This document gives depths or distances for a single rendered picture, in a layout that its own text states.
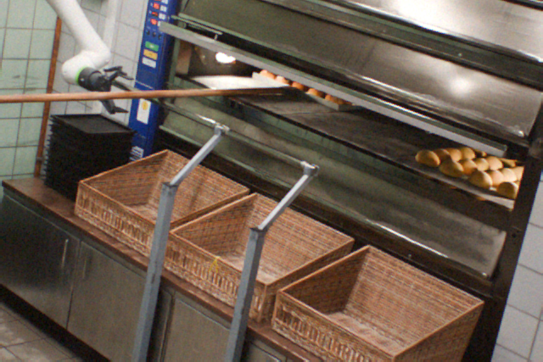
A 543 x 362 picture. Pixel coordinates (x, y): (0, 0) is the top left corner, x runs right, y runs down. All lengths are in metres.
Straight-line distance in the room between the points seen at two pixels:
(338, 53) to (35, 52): 1.87
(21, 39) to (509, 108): 2.63
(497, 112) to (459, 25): 0.35
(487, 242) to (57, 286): 1.91
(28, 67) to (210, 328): 2.02
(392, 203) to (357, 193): 0.16
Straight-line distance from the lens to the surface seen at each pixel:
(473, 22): 3.96
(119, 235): 4.57
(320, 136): 4.39
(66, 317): 4.84
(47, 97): 4.15
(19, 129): 5.70
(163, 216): 4.18
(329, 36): 4.38
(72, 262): 4.76
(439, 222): 4.09
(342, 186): 4.34
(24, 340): 4.96
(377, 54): 4.22
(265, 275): 4.46
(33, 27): 5.59
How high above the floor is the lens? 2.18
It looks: 15 degrees down
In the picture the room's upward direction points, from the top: 11 degrees clockwise
